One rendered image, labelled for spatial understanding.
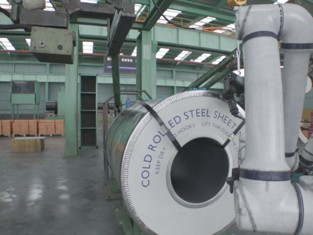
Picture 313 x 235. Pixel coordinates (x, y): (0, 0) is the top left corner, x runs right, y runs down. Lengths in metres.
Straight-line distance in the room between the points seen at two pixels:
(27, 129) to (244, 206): 11.90
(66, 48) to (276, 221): 1.01
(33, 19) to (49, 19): 0.07
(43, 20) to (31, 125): 11.16
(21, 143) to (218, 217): 6.37
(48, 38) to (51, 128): 10.89
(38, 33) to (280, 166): 1.05
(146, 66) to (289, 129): 5.64
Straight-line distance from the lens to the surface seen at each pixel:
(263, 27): 0.75
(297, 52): 0.82
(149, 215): 1.53
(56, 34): 1.04
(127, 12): 1.12
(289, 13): 0.80
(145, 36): 6.54
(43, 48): 1.02
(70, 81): 5.98
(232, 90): 1.48
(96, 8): 1.15
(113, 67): 2.11
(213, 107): 1.57
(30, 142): 7.19
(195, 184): 1.95
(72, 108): 5.92
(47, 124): 11.87
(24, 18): 1.13
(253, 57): 0.71
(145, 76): 6.22
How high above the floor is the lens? 1.20
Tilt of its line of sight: 1 degrees down
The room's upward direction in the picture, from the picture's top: straight up
